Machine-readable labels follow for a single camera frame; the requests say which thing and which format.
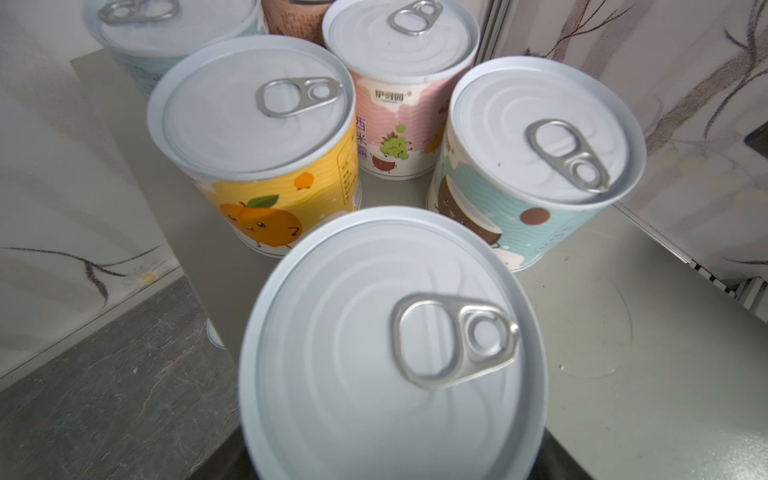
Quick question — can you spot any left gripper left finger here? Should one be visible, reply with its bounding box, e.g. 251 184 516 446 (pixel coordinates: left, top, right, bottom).
188 427 258 480

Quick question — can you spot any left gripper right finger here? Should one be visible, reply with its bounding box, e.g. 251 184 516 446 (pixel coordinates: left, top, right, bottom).
528 429 593 480

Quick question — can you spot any green labelled can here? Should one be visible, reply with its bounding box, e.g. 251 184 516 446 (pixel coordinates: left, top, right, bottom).
239 206 548 479

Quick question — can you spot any pale teal can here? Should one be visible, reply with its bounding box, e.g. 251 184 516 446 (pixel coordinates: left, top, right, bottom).
426 56 647 271

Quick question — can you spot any yellow labelled can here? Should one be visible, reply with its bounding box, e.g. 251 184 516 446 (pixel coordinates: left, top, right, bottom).
147 35 362 258

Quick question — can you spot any teal labelled can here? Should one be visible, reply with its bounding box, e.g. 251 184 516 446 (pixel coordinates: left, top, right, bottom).
82 0 268 97

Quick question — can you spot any pink labelled can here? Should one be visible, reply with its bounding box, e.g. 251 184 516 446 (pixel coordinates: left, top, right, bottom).
322 1 480 180

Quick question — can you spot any orange labelled can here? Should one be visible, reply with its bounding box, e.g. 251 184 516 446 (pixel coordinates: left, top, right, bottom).
261 0 333 46

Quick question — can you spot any rear can beside cabinet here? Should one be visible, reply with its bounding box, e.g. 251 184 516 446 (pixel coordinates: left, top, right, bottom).
206 320 225 349

